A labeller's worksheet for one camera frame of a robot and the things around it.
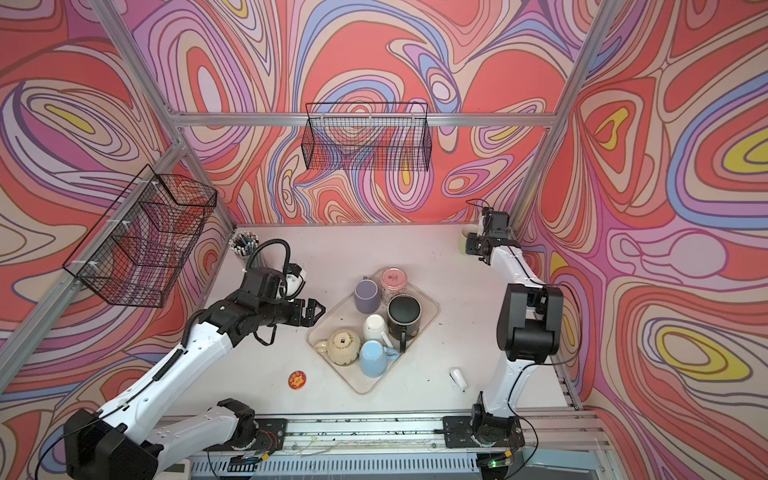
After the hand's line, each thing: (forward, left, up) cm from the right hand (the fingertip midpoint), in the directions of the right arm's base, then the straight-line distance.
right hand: (478, 246), depth 97 cm
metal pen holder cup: (0, +76, +5) cm, 76 cm away
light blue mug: (-35, +35, -2) cm, 50 cm away
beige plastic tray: (-18, +45, -10) cm, 50 cm away
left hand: (-23, +50, +5) cm, 55 cm away
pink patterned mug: (-12, +28, -1) cm, 31 cm away
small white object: (-39, +12, -10) cm, 42 cm away
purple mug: (-15, +37, -4) cm, 40 cm away
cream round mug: (-32, +43, -3) cm, 54 cm away
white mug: (-27, +34, -3) cm, 44 cm away
